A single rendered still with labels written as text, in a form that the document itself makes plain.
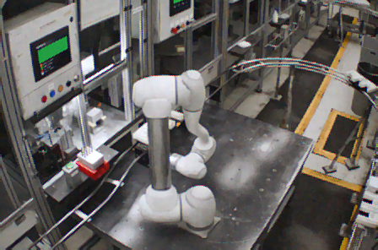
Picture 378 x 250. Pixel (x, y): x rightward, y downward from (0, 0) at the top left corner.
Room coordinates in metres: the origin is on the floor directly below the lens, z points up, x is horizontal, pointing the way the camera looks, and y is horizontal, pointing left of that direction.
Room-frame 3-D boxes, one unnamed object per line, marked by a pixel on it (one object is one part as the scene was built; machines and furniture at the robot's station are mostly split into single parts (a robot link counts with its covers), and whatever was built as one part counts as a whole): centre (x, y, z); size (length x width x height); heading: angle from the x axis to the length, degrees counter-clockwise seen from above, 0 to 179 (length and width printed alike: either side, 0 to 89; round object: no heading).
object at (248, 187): (1.77, -0.11, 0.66); 1.50 x 1.06 x 0.04; 148
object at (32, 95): (1.56, 0.77, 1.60); 0.42 x 0.29 x 0.46; 148
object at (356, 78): (2.79, -1.62, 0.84); 0.37 x 0.14 x 0.10; 26
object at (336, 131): (3.09, -1.75, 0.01); 1.00 x 0.55 x 0.01; 148
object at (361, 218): (1.25, -1.09, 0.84); 0.37 x 0.14 x 0.10; 148
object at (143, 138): (2.04, 0.19, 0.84); 0.36 x 0.14 x 0.10; 148
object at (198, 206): (1.35, -0.06, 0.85); 0.18 x 0.16 x 0.22; 95
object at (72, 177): (1.41, 0.63, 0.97); 0.08 x 0.08 x 0.12; 58
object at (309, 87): (5.59, -2.39, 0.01); 5.85 x 0.59 x 0.01; 148
